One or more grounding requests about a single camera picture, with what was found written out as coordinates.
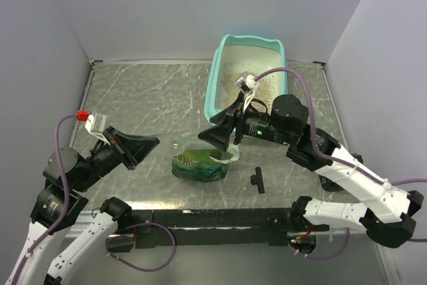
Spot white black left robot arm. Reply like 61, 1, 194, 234
7, 127, 160, 284

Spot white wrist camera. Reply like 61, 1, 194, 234
235, 71, 260, 112
84, 112, 107, 141

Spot beige cat litter granules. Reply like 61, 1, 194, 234
215, 71, 282, 109

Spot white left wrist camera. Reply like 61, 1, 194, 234
84, 112, 107, 141

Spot clear plastic scoop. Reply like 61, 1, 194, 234
151, 134, 187, 157

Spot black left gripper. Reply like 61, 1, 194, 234
73, 124, 160, 191

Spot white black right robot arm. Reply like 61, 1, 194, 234
198, 94, 424, 248

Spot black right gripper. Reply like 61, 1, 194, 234
197, 91, 292, 152

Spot green cat litter bag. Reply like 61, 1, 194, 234
171, 141, 240, 182

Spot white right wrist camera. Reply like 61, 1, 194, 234
235, 71, 260, 112

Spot teal cat litter box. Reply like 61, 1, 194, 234
204, 34, 287, 119

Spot small black T-shaped part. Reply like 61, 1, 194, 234
250, 167, 265, 194

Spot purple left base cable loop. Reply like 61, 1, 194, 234
105, 223, 175, 272

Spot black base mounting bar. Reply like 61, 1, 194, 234
105, 208, 331, 254

